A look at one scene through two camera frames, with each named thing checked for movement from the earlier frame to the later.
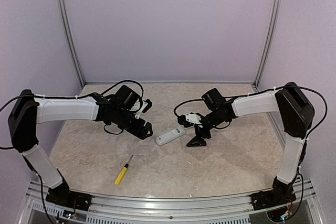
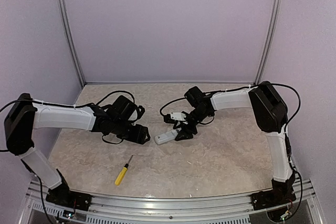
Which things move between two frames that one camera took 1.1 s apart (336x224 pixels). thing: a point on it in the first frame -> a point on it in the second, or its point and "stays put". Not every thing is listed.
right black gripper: x=199 y=131 -> x=184 y=130
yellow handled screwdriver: x=122 y=173 stays put
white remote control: x=170 y=136 stays put
